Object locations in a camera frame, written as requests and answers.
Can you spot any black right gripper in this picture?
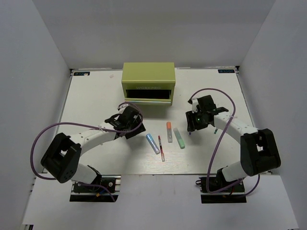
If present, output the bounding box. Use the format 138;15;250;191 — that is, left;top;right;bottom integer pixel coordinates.
186;108;209;132

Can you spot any blue highlighter marker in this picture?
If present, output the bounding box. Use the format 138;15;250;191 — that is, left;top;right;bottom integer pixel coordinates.
146;134;160;154

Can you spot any green highlighter marker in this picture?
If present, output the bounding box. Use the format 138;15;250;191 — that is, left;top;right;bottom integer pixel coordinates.
173;128;185;149

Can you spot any orange cap highlighter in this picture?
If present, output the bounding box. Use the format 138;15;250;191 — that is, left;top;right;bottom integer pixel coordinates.
166;122;173;143

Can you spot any red ink pen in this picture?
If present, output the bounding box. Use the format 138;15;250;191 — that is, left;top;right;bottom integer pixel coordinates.
158;135;165;162

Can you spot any green metal drawer box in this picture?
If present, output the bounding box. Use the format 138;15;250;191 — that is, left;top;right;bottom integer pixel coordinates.
121;62;176;106

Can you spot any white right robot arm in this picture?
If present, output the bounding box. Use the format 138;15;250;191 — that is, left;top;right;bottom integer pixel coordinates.
186;95;281;194

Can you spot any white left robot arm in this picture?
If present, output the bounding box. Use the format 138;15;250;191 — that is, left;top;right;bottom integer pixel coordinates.
41;104;146;191

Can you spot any right blue corner label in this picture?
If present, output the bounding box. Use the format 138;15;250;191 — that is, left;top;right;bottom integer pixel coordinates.
218;69;235;73

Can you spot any blue corner label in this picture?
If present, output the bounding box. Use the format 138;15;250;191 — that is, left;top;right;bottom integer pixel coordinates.
218;69;235;73
73;71;90;76

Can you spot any left blue corner label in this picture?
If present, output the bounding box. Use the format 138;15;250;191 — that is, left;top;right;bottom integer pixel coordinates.
73;71;90;76

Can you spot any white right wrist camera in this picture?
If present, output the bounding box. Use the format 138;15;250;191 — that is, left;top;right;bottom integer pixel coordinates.
188;97;199;114

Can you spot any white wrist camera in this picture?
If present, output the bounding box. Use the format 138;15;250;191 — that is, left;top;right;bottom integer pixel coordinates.
188;97;199;114
118;103;130;114

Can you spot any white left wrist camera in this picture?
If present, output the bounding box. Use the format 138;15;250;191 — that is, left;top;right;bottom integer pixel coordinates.
118;103;130;114

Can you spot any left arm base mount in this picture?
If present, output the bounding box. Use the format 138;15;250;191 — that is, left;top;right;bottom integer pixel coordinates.
70;175;121;203

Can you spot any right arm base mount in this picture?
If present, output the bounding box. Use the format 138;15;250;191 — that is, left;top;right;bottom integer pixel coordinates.
195;175;247;204

